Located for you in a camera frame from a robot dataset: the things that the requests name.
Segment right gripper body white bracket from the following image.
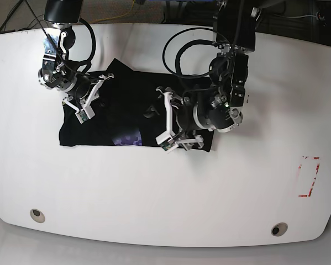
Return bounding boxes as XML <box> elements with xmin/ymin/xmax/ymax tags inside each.
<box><xmin>62</xmin><ymin>73</ymin><xmax>114</xmax><ymax>113</ymax></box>

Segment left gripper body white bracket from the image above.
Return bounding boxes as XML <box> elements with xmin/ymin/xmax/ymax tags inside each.
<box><xmin>156</xmin><ymin>86</ymin><xmax>204</xmax><ymax>151</ymax></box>

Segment black t-shirt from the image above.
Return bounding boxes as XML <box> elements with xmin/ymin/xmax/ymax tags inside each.
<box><xmin>57</xmin><ymin>57</ymin><xmax>216</xmax><ymax>154</ymax></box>

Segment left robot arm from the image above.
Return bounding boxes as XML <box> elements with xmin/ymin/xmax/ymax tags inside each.
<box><xmin>156</xmin><ymin>1</ymin><xmax>278</xmax><ymax>152</ymax></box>

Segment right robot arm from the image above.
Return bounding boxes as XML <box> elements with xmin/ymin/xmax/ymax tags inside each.
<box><xmin>38</xmin><ymin>1</ymin><xmax>114</xmax><ymax>124</ymax></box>

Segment left table grommet hole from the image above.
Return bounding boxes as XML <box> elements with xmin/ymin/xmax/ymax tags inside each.
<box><xmin>30</xmin><ymin>209</ymin><xmax>45</xmax><ymax>224</ymax></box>

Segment table grommet hole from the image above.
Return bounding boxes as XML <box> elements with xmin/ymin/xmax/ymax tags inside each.
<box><xmin>271</xmin><ymin>222</ymin><xmax>288</xmax><ymax>237</ymax></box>
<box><xmin>30</xmin><ymin>209</ymin><xmax>45</xmax><ymax>224</ymax></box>

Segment red tape rectangle marking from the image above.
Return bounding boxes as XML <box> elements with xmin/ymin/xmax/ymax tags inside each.
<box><xmin>296</xmin><ymin>156</ymin><xmax>321</xmax><ymax>198</ymax></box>

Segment right table grommet hole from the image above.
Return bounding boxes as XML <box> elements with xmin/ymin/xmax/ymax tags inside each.
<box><xmin>271</xmin><ymin>222</ymin><xmax>288</xmax><ymax>237</ymax></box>

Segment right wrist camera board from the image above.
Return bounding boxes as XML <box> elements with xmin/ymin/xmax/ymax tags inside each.
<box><xmin>75</xmin><ymin>110</ymin><xmax>95</xmax><ymax>124</ymax></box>

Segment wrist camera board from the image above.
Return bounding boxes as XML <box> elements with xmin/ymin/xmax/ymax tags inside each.
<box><xmin>159</xmin><ymin>137</ymin><xmax>179</xmax><ymax>153</ymax></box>
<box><xmin>75</xmin><ymin>110</ymin><xmax>95</xmax><ymax>124</ymax></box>

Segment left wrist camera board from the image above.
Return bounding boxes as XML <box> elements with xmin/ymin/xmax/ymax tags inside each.
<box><xmin>159</xmin><ymin>137</ymin><xmax>179</xmax><ymax>153</ymax></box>

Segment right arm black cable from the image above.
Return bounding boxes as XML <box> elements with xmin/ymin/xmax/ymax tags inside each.
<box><xmin>29</xmin><ymin>0</ymin><xmax>111</xmax><ymax>83</ymax></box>

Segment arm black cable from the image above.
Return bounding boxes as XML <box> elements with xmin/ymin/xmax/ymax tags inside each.
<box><xmin>162</xmin><ymin>26</ymin><xmax>238</xmax><ymax>97</ymax></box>
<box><xmin>29</xmin><ymin>0</ymin><xmax>111</xmax><ymax>83</ymax></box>

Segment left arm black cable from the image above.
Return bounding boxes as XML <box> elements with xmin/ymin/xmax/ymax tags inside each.
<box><xmin>162</xmin><ymin>26</ymin><xmax>238</xmax><ymax>97</ymax></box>

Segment yellow cable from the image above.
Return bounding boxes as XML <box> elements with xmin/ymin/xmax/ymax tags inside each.
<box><xmin>89</xmin><ymin>0</ymin><xmax>135</xmax><ymax>25</ymax></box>

